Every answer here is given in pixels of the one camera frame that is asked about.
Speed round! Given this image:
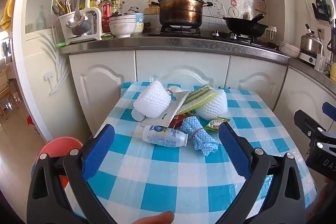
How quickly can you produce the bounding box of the small induction cooker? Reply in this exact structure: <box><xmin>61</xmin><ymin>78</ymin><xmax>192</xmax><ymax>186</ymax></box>
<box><xmin>298</xmin><ymin>51</ymin><xmax>318</xmax><ymax>67</ymax></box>

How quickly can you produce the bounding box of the black wall holder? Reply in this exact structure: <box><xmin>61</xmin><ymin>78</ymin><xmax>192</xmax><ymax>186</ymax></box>
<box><xmin>312</xmin><ymin>0</ymin><xmax>334</xmax><ymax>22</ymax></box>

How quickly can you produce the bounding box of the glass sliding door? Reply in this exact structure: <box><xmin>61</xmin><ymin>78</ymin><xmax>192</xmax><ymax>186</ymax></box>
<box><xmin>12</xmin><ymin>0</ymin><xmax>109</xmax><ymax>142</ymax></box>

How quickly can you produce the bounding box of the green striped sponge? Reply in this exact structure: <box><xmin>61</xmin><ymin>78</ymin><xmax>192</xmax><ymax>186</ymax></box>
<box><xmin>178</xmin><ymin>84</ymin><xmax>217</xmax><ymax>115</ymax></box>

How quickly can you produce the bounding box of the white foam fruit net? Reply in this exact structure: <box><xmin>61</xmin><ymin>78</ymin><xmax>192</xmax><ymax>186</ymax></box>
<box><xmin>133</xmin><ymin>81</ymin><xmax>171</xmax><ymax>118</ymax></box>
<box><xmin>198</xmin><ymin>89</ymin><xmax>227</xmax><ymax>121</ymax></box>

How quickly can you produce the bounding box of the small white plastic bottle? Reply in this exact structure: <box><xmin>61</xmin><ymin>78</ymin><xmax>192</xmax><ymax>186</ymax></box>
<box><xmin>131</xmin><ymin>108</ymin><xmax>146</xmax><ymax>122</ymax></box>

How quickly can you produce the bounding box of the wooden chair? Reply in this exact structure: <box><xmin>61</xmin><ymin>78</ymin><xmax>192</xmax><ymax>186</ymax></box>
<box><xmin>0</xmin><ymin>77</ymin><xmax>20</xmax><ymax>117</ymax></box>

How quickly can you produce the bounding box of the steel ladle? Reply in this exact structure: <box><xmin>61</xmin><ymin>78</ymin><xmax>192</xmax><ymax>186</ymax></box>
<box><xmin>66</xmin><ymin>0</ymin><xmax>90</xmax><ymax>29</ymax></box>

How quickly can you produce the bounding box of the white patterned bowl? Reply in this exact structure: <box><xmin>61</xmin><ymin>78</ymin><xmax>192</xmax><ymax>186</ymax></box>
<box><xmin>279</xmin><ymin>42</ymin><xmax>300</xmax><ymax>58</ymax></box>

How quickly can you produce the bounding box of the black wok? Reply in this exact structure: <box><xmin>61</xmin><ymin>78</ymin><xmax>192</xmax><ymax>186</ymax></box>
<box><xmin>223</xmin><ymin>13</ymin><xmax>269</xmax><ymax>38</ymax></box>

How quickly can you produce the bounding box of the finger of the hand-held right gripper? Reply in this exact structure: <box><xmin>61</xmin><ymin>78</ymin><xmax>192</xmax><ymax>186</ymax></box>
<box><xmin>322</xmin><ymin>102</ymin><xmax>336</xmax><ymax>120</ymax></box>
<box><xmin>294</xmin><ymin>109</ymin><xmax>336</xmax><ymax>154</ymax></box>

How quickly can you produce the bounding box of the steel kettle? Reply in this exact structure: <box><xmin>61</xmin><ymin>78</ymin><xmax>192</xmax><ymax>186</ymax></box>
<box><xmin>300</xmin><ymin>24</ymin><xmax>324</xmax><ymax>56</ymax></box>

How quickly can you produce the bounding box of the blue cloth roll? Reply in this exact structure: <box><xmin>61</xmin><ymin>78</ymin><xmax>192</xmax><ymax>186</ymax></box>
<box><xmin>180</xmin><ymin>116</ymin><xmax>219</xmax><ymax>156</ymax></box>

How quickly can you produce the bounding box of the red box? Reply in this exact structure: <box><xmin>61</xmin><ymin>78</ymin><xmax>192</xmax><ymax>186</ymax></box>
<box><xmin>26</xmin><ymin>116</ymin><xmax>41</xmax><ymax>135</ymax></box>

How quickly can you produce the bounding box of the steel countertop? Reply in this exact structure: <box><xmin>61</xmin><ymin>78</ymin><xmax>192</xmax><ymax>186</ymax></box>
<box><xmin>61</xmin><ymin>36</ymin><xmax>336</xmax><ymax>83</ymax></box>

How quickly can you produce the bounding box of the blue white checked tablecloth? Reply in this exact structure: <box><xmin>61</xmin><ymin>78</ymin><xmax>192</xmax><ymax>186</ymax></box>
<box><xmin>64</xmin><ymin>81</ymin><xmax>319</xmax><ymax>224</ymax></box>

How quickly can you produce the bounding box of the green snack packet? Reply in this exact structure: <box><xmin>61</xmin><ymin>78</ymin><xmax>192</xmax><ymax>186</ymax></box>
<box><xmin>205</xmin><ymin>117</ymin><xmax>231</xmax><ymax>132</ymax></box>

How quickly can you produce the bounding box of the pink plastic basin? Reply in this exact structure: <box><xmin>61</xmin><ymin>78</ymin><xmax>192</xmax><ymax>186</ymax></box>
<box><xmin>31</xmin><ymin>137</ymin><xmax>84</xmax><ymax>188</ymax></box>

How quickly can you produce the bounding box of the silver foil packet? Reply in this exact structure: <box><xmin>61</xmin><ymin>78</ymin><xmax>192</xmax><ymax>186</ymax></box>
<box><xmin>140</xmin><ymin>90</ymin><xmax>192</xmax><ymax>127</ymax></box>

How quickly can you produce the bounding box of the white yogurt bottle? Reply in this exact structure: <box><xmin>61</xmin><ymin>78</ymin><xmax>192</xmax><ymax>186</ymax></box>
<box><xmin>142</xmin><ymin>125</ymin><xmax>188</xmax><ymax>148</ymax></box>

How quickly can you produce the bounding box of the gas stove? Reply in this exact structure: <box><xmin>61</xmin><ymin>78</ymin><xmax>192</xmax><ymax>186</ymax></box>
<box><xmin>147</xmin><ymin>25</ymin><xmax>263</xmax><ymax>45</ymax></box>

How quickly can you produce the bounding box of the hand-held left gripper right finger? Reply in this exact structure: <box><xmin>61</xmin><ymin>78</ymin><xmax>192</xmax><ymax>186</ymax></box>
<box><xmin>218</xmin><ymin>122</ymin><xmax>311</xmax><ymax>224</ymax></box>

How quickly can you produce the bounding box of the person's left hand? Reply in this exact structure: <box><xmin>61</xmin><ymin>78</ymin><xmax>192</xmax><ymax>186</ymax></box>
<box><xmin>125</xmin><ymin>211</ymin><xmax>175</xmax><ymax>224</ymax></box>

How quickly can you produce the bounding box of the stack of white bowls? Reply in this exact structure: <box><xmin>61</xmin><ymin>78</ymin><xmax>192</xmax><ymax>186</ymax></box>
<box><xmin>109</xmin><ymin>14</ymin><xmax>137</xmax><ymax>39</ymax></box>

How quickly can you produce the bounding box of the white cup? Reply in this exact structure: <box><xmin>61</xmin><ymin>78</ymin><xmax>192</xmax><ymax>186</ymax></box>
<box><xmin>265</xmin><ymin>26</ymin><xmax>277</xmax><ymax>41</ymax></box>

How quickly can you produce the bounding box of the white kitchen rack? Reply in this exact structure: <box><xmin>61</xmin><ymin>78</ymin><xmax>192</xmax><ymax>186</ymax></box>
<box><xmin>64</xmin><ymin>0</ymin><xmax>124</xmax><ymax>45</ymax></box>

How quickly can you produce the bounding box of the yellow cloth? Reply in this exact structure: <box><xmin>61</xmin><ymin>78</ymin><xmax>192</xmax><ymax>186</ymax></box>
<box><xmin>0</xmin><ymin>0</ymin><xmax>21</xmax><ymax>29</ymax></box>

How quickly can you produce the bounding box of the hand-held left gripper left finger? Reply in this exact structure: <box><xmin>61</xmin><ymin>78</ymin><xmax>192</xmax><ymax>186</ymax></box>
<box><xmin>26</xmin><ymin>124</ymin><xmax>118</xmax><ymax>224</ymax></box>

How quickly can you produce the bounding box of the large steel stockpot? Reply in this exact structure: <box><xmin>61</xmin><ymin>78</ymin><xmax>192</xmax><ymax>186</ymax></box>
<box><xmin>152</xmin><ymin>0</ymin><xmax>213</xmax><ymax>26</ymax></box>

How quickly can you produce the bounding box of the red sauce bottle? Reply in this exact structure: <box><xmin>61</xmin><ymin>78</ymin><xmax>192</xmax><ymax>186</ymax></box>
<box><xmin>102</xmin><ymin>2</ymin><xmax>112</xmax><ymax>33</ymax></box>

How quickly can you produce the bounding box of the white kitchen cabinet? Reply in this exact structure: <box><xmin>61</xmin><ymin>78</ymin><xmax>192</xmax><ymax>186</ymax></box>
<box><xmin>69</xmin><ymin>50</ymin><xmax>336</xmax><ymax>140</ymax></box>

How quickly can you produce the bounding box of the blue white cartoon mug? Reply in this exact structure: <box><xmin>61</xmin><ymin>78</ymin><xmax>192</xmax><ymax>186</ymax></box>
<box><xmin>130</xmin><ymin>13</ymin><xmax>144</xmax><ymax>35</ymax></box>

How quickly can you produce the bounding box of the grey ladle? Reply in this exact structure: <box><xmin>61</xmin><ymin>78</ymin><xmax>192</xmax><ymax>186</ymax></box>
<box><xmin>71</xmin><ymin>21</ymin><xmax>91</xmax><ymax>36</ymax></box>

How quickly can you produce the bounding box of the red snack packet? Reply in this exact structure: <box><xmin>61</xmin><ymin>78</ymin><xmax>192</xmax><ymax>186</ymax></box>
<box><xmin>168</xmin><ymin>114</ymin><xmax>190</xmax><ymax>130</ymax></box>

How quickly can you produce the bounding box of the white utensil holder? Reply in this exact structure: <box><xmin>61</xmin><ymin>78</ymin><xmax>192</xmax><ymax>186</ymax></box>
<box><xmin>59</xmin><ymin>13</ymin><xmax>91</xmax><ymax>39</ymax></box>

